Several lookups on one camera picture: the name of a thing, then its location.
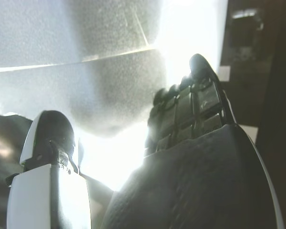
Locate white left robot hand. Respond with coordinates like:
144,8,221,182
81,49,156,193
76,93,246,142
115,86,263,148
6,53,286,229

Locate white styrofoam lid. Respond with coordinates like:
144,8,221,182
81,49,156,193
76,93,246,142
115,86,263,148
0,0,229,144

